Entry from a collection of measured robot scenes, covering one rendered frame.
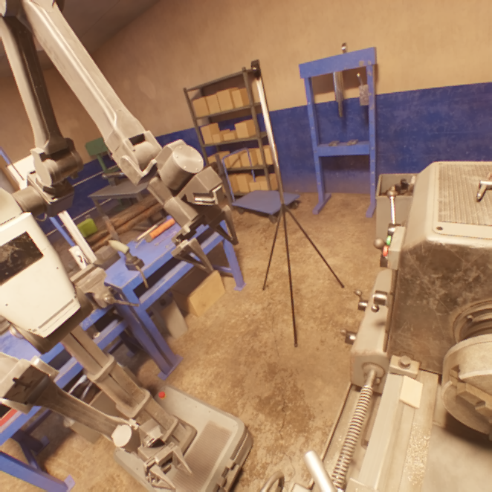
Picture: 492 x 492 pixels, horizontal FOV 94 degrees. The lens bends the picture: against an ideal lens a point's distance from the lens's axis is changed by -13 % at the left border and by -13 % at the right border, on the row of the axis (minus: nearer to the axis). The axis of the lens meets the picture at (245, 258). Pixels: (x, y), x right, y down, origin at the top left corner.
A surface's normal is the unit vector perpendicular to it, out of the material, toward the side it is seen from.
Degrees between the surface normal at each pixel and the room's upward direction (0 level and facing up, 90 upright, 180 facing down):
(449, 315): 90
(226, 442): 0
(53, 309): 90
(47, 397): 88
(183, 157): 60
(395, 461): 0
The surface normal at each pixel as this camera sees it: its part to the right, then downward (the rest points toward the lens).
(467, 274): -0.53, 0.58
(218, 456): -0.24, -0.81
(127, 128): 0.70, -0.21
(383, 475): 0.40, -0.48
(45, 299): 0.85, 0.10
